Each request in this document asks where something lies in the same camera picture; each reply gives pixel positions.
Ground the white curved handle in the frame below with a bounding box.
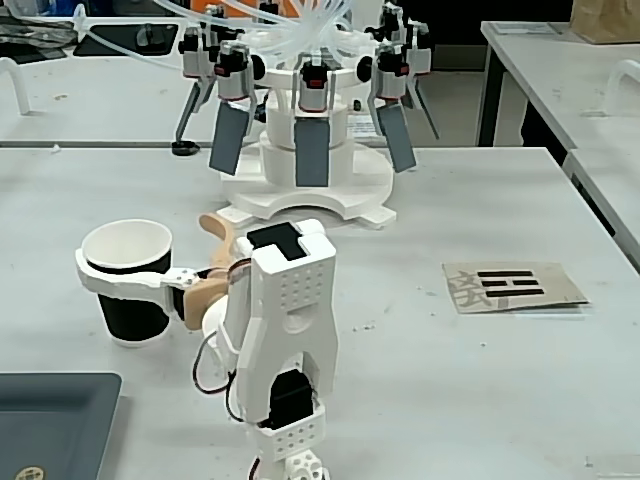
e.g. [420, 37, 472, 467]
[605, 59, 640, 117]
[0, 56, 32, 117]

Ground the grey plastic tray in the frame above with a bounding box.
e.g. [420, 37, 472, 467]
[0, 371, 123, 480]

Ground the black table leg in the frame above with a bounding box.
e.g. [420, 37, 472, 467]
[476, 41, 504, 148]

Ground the dark thin paddle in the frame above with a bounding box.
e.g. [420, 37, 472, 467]
[407, 74, 442, 142]
[173, 77, 212, 144]

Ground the red and black arm cable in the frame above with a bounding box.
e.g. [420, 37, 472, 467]
[192, 339, 239, 422]

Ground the clear tube bundle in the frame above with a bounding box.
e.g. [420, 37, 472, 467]
[74, 0, 381, 66]

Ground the black paper cup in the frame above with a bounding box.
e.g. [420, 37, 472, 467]
[79, 218, 174, 349]

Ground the cardboard sheet with black bars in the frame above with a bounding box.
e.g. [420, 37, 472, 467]
[441, 260, 591, 316]

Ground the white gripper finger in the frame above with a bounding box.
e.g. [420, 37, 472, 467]
[75, 247, 198, 307]

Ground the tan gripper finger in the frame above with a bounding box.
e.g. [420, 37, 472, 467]
[198, 213, 239, 274]

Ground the brown paper bag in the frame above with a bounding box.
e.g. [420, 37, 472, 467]
[569, 0, 640, 46]

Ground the white round machine stand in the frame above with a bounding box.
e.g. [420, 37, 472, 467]
[215, 64, 399, 231]

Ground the printed paper label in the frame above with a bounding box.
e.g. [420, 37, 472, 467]
[346, 115, 378, 138]

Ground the black mat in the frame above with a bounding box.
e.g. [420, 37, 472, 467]
[73, 22, 181, 58]

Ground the grey flat paddle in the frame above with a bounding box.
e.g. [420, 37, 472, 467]
[293, 118, 332, 188]
[375, 103, 418, 174]
[208, 102, 250, 177]

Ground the orange box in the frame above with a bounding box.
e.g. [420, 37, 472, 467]
[191, 0, 301, 17]

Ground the silver pneumatic actuator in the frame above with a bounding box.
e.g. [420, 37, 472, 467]
[213, 41, 257, 103]
[372, 43, 412, 101]
[297, 62, 334, 114]
[407, 22, 434, 77]
[178, 26, 217, 80]

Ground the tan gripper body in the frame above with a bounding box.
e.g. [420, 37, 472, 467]
[162, 259, 242, 332]

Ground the dark clutter pile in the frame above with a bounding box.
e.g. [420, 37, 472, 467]
[0, 13, 77, 51]

